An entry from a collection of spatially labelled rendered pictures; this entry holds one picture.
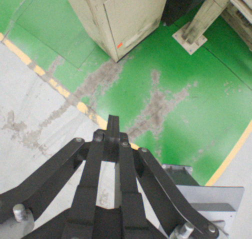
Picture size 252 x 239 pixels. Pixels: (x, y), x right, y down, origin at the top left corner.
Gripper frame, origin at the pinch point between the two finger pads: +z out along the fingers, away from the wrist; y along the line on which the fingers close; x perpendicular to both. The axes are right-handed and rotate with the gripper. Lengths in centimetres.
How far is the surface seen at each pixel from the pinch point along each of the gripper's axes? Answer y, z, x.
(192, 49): 68, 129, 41
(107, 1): -11, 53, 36
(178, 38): 52, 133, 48
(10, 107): -113, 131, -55
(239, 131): 133, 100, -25
